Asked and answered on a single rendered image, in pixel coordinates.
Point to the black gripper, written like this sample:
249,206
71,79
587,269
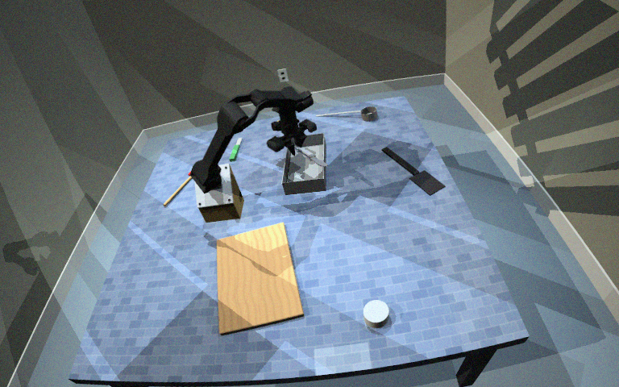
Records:
291,130

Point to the white short cylinder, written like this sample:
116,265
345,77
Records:
376,314

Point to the grey long-handled saucepan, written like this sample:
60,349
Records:
367,113

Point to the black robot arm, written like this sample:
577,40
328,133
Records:
232,120

